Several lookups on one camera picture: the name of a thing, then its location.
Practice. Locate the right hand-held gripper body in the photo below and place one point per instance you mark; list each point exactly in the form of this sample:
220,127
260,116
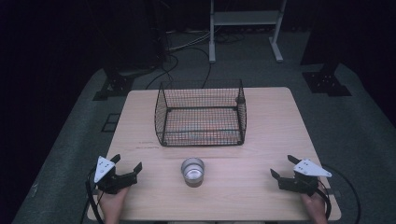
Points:
303,179

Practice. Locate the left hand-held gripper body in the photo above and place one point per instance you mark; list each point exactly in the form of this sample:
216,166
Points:
109,178

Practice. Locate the clear glass cup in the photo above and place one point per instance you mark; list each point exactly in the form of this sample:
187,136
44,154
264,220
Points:
192,172

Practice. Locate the person's left hand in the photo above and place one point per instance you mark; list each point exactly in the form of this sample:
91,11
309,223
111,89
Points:
112,203

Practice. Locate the person's right hand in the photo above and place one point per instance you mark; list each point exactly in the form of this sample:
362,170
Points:
315,207

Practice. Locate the black stand base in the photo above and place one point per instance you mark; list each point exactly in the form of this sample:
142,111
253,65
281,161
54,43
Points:
113,85
327,82

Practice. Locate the white metal stand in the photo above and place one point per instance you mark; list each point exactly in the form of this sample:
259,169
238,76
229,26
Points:
246,29

